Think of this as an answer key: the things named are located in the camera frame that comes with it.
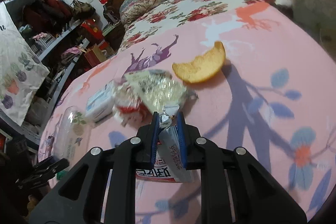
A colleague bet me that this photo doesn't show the red gift box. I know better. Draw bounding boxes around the red gift box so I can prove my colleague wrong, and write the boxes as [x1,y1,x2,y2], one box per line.
[80,20,103,42]

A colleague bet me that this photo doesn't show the grey shelf rack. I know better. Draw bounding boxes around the grey shelf rack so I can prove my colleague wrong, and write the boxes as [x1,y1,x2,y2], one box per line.
[0,0,91,151]

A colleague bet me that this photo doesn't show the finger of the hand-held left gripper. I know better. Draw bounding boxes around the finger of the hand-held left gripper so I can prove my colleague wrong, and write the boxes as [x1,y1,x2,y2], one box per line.
[31,157,70,175]
[15,172,61,189]

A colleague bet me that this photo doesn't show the camouflage handbag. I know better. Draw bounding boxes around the camouflage handbag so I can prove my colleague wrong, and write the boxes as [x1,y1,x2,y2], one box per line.
[71,0,96,18]

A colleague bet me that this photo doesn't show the orange bread piece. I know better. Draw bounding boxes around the orange bread piece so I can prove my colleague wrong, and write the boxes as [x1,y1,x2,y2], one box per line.
[172,41,226,83]

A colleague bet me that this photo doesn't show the red gift bag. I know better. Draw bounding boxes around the red gift bag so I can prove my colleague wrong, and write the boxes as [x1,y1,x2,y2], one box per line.
[84,42,114,68]

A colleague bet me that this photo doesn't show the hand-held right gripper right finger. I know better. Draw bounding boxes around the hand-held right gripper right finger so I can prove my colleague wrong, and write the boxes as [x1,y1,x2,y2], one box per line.
[176,111,307,224]

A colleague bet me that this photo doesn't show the red white sachet packet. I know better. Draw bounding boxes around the red white sachet packet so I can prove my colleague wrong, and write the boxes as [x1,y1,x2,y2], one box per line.
[135,105,195,184]

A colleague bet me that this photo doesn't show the white blue tissue pack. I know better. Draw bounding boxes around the white blue tissue pack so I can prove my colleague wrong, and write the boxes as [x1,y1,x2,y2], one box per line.
[85,81,117,122]

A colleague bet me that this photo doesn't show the clear printed plastic wrapper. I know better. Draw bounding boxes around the clear printed plastic wrapper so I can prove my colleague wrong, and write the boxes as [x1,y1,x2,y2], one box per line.
[123,69,198,115]

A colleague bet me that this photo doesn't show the clear plastic bottle green label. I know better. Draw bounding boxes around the clear plastic bottle green label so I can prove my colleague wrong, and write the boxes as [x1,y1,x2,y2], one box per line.
[54,106,88,161]

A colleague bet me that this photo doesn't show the white floral print bag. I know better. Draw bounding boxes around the white floral print bag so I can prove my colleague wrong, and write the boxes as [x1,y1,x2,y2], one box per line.
[0,1,50,126]

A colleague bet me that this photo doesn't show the pink cloth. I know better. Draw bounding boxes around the pink cloth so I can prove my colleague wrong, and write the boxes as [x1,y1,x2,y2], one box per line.
[62,47,84,63]

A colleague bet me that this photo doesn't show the red clothes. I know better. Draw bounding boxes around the red clothes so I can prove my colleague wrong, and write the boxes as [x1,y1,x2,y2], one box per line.
[22,0,72,30]

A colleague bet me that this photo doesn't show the dark wooden nightstand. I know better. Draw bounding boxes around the dark wooden nightstand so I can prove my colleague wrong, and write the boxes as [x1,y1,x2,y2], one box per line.
[102,22,126,54]

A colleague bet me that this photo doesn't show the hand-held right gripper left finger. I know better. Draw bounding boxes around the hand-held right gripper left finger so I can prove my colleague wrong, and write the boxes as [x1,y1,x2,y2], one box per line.
[28,111,160,224]

